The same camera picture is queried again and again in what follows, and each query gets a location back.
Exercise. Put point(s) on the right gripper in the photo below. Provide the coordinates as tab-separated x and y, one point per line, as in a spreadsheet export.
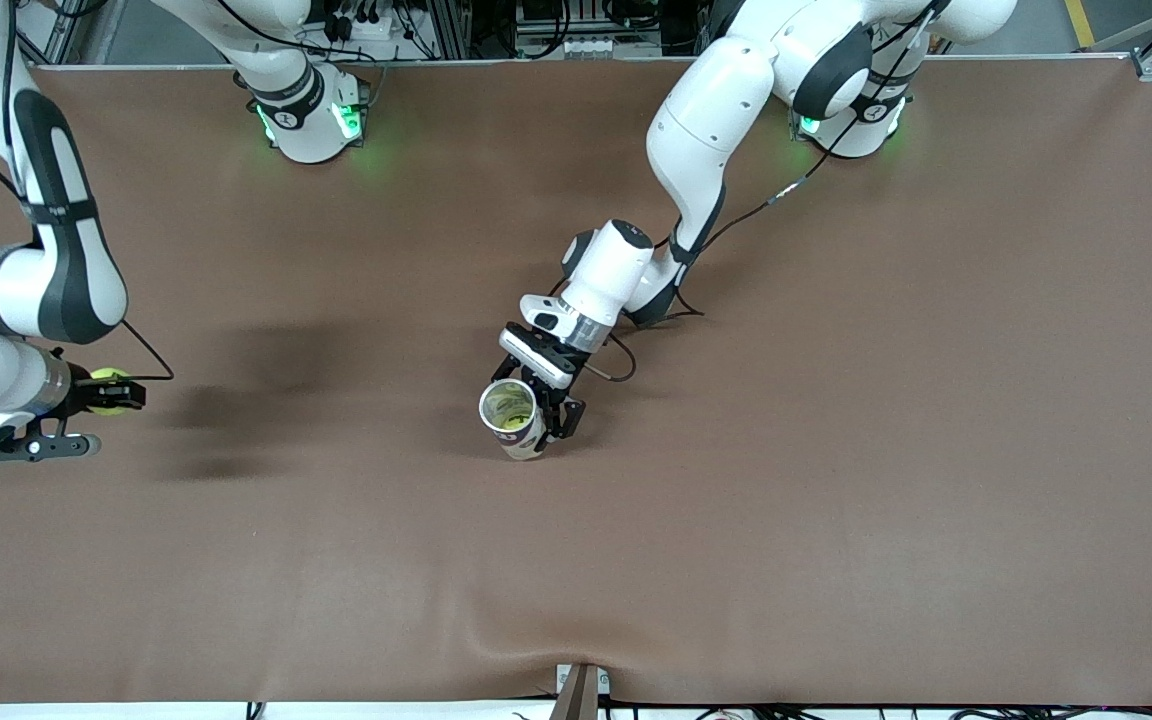
83	393

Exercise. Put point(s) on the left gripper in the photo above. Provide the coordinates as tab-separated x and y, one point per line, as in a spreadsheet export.
558	399

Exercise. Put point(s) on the yellow tennis ball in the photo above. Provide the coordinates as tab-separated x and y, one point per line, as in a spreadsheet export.
513	422
108	374

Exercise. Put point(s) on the white blue tennis ball can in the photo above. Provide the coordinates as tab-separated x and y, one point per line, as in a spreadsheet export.
526	445

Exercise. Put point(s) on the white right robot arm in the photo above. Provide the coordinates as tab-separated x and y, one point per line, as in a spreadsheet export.
66	250

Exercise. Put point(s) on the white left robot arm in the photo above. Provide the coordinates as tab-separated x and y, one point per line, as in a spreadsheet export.
706	120

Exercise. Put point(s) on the white power strip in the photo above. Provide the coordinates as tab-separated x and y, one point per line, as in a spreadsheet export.
366	25

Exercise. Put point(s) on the aluminium camera post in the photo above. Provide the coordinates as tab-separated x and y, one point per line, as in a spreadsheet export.
581	695

